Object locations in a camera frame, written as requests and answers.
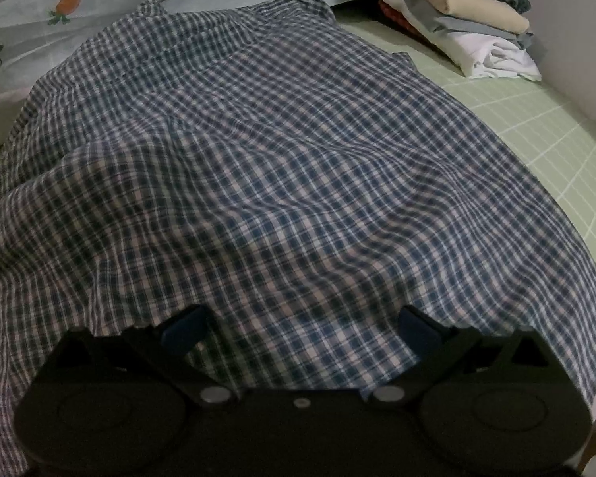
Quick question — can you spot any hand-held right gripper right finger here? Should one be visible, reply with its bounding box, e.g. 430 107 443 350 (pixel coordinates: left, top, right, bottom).
369 305 564 409

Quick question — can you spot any stack of folded clothes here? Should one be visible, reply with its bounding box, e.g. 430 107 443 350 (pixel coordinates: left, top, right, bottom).
368 0 543 83

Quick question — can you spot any folded red garment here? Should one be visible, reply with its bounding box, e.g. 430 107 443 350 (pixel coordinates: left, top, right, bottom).
377 0 428 37

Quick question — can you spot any blue white plaid shirt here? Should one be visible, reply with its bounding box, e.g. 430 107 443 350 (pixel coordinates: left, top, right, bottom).
0 0 596 477

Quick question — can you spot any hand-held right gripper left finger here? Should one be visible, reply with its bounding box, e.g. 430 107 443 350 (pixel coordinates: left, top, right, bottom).
48 304 242 409

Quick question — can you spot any green grid cutting mat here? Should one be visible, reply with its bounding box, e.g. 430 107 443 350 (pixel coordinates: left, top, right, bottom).
0 6 596 458

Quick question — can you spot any folded grey garment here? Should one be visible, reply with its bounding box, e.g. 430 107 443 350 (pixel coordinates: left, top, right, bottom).
372 0 535 50

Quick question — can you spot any pale blue carrot print bedding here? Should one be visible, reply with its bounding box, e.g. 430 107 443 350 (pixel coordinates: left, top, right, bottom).
0 0 374 161

